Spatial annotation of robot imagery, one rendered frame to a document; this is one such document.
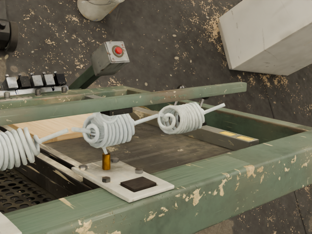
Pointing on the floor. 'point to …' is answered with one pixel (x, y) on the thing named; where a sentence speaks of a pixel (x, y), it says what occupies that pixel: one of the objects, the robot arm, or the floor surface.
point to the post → (84, 80)
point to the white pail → (97, 8)
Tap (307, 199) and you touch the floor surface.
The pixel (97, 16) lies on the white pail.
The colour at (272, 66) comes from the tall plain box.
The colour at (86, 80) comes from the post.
